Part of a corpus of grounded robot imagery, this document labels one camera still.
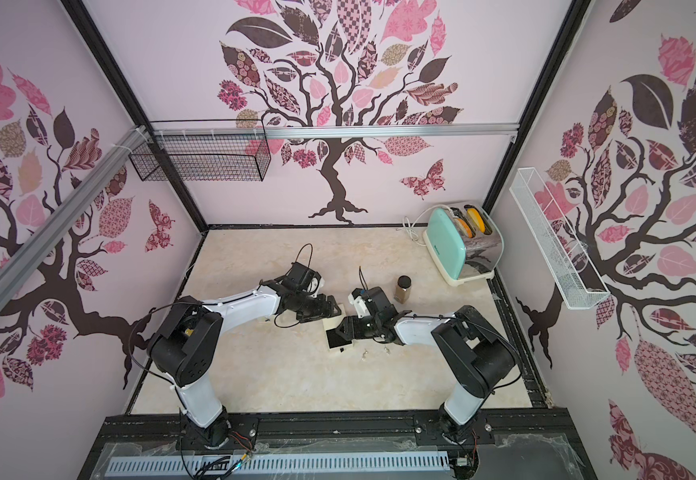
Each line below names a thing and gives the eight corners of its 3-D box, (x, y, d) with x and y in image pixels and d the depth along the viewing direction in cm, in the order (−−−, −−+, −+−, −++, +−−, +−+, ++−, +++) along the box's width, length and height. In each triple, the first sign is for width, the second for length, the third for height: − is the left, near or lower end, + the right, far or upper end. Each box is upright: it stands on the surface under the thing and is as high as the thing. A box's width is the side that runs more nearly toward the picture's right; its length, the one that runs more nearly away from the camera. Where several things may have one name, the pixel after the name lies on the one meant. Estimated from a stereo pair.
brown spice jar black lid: (395, 305, 100) (398, 288, 92) (394, 292, 103) (397, 275, 95) (408, 305, 100) (412, 288, 92) (406, 292, 103) (410, 275, 95)
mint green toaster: (434, 286, 105) (447, 250, 89) (424, 240, 119) (434, 202, 104) (491, 286, 105) (513, 250, 89) (474, 240, 119) (491, 202, 104)
